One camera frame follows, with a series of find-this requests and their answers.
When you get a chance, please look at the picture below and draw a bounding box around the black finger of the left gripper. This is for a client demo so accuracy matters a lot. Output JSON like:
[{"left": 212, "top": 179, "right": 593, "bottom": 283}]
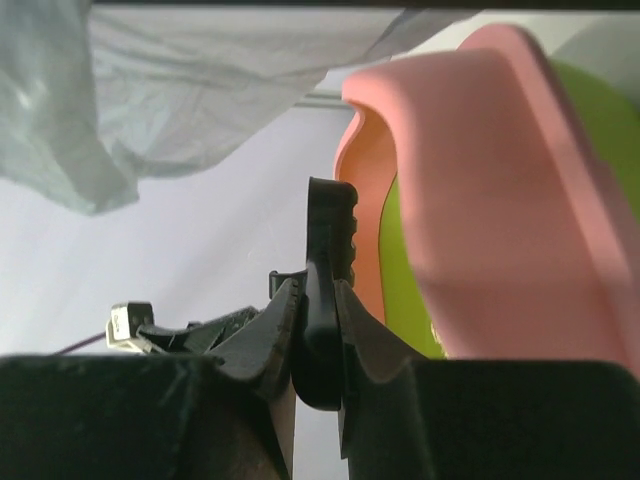
[{"left": 139, "top": 306, "right": 261, "bottom": 354}]

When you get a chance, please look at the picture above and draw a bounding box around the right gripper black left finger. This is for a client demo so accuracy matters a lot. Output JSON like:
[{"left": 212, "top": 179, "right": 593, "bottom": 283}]
[{"left": 1, "top": 280, "right": 300, "bottom": 479}]

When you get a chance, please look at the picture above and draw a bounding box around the beige pellet cat litter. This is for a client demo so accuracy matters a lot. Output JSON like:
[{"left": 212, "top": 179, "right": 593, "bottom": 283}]
[{"left": 430, "top": 323, "right": 447, "bottom": 358}]

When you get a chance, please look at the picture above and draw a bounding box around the black slotted litter scoop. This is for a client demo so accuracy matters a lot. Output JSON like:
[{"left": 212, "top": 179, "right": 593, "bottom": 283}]
[{"left": 292, "top": 178, "right": 357, "bottom": 411}]

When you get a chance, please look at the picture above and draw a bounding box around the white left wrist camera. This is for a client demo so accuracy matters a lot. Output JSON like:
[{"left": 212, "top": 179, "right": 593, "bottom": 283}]
[{"left": 105, "top": 302, "right": 154, "bottom": 354}]

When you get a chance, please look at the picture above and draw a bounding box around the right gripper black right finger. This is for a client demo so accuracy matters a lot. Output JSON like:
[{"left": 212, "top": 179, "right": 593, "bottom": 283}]
[{"left": 334, "top": 281, "right": 639, "bottom": 479}]

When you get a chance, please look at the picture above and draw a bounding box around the pink cat litter box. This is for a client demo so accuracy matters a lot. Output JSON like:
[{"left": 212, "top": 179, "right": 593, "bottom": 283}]
[{"left": 334, "top": 24, "right": 639, "bottom": 372}]

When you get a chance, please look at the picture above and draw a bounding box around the black bin with blue liner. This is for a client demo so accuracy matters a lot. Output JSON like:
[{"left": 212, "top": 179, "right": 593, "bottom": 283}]
[{"left": 1, "top": 1, "right": 468, "bottom": 215}]

